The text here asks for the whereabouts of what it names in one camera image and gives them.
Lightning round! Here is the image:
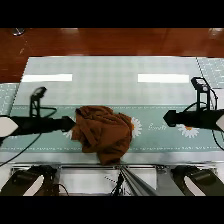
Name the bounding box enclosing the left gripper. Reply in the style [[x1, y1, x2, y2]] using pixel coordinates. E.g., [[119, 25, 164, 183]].
[[49, 116, 77, 134]]

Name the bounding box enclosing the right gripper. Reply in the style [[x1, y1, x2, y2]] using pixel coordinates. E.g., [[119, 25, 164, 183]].
[[162, 109, 188, 129]]

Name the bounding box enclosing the brown T-shirt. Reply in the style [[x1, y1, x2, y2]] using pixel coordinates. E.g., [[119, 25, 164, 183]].
[[70, 105, 135, 166]]

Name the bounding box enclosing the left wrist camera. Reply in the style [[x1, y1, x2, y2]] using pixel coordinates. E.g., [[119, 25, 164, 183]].
[[29, 86, 48, 118]]

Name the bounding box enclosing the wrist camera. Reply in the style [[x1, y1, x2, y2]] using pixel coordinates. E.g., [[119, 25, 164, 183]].
[[29, 86, 48, 118], [190, 76, 215, 113]]

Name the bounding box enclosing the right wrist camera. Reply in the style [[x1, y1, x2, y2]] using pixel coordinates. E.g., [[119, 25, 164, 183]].
[[190, 76, 215, 113]]

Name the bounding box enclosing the black cable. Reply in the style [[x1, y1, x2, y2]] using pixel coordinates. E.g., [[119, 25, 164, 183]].
[[104, 171, 127, 197], [209, 87, 224, 152], [0, 132, 43, 167]]

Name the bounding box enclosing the silver frame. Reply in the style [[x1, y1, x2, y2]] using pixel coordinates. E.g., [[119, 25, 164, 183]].
[[0, 161, 224, 197]]

